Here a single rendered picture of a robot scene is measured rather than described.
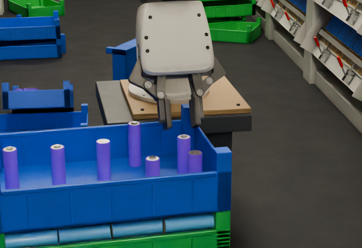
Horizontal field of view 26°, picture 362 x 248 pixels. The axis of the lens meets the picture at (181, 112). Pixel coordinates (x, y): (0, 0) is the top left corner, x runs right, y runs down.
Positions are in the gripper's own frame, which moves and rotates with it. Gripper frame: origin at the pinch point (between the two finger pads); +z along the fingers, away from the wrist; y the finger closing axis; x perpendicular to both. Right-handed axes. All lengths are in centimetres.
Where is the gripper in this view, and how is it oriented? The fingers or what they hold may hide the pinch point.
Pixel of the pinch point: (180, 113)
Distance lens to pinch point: 106.1
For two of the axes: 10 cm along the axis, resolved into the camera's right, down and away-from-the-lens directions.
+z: 0.9, 9.9, -1.0
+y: -9.8, 0.7, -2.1
